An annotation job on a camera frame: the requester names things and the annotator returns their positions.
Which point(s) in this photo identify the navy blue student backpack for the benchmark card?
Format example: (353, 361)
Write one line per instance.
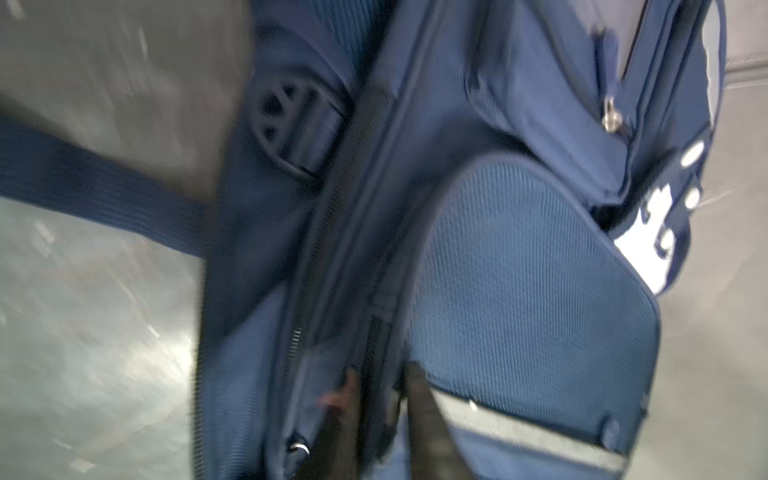
(497, 190)

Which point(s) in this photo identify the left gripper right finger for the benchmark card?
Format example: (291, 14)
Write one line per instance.
(433, 451)

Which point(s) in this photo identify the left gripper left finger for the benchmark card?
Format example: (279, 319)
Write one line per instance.
(335, 451)

